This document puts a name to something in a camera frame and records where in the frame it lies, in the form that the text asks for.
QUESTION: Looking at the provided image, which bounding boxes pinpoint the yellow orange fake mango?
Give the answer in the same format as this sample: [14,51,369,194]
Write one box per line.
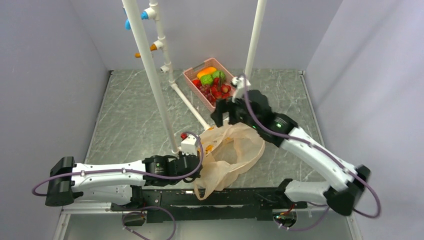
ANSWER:
[196,66,217,80]

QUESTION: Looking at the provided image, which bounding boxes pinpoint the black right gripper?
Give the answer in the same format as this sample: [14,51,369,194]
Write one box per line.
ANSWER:
[210,95,260,131]

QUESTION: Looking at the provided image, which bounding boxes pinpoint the orange brass faucet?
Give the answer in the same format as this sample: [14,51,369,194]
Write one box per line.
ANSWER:
[134,44,158,59]

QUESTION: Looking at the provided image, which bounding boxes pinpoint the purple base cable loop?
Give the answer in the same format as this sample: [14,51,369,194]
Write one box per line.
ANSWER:
[121,204,178,240]

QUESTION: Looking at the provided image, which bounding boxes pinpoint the translucent orange plastic bag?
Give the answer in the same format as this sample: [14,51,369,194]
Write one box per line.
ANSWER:
[193,120,266,201]

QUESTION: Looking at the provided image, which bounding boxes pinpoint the pink perforated plastic basket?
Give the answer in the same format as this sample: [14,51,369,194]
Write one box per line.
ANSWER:
[183,57,235,112]

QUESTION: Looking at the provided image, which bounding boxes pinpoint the red fake strawberry bunch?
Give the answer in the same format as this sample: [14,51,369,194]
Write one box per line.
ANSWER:
[210,77,232,100]

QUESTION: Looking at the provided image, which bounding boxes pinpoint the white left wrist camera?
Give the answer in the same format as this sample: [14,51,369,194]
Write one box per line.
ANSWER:
[180,132,199,156]

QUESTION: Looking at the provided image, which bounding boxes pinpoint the green fake fruit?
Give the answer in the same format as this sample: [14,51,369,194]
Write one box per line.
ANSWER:
[200,74,214,86]

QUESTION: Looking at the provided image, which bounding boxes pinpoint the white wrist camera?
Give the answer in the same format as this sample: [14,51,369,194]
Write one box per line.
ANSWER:
[180,132,199,156]
[230,73,251,103]

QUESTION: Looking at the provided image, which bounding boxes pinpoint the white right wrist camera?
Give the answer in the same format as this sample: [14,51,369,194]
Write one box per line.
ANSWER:
[230,73,251,103]

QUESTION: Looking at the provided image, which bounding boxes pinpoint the red fake fruit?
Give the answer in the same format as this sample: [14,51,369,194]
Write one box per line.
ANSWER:
[191,78,202,89]

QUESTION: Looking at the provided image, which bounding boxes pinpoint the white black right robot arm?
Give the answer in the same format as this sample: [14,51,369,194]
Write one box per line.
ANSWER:
[210,90,371,216]

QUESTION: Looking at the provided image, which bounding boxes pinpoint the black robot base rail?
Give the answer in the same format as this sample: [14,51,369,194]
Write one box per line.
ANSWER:
[110,187,308,223]

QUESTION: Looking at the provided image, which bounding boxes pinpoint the red fake grape bunch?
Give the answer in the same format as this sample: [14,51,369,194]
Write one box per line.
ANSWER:
[198,84,216,105]

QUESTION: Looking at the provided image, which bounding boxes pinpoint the green fake custard apple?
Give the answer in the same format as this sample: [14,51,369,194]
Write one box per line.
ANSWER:
[211,70,227,83]

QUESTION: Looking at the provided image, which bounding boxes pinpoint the white PVC pipe frame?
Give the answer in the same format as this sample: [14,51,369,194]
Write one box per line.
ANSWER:
[122,0,267,154]

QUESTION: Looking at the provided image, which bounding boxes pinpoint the blue plastic faucet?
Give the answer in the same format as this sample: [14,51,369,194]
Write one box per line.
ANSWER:
[122,7,149,30]

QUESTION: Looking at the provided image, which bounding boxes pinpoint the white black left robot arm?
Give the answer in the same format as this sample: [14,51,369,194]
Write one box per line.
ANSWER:
[44,152,203,210]

